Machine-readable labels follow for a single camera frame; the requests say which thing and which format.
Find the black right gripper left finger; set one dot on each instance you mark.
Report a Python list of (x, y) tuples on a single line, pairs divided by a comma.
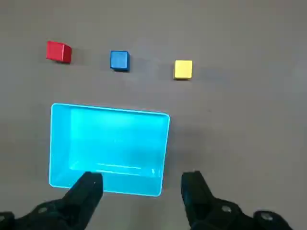
[(81, 196)]

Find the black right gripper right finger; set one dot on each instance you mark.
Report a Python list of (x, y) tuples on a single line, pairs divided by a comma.
[(199, 203)]

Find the yellow block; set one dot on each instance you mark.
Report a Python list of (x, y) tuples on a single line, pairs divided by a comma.
[(182, 69)]

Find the blue block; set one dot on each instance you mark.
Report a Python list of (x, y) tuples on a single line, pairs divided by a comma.
[(118, 60)]

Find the red block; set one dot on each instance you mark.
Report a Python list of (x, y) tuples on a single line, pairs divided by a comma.
[(56, 51)]

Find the cyan plastic box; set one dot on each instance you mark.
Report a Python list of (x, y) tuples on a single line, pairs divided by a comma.
[(108, 143)]

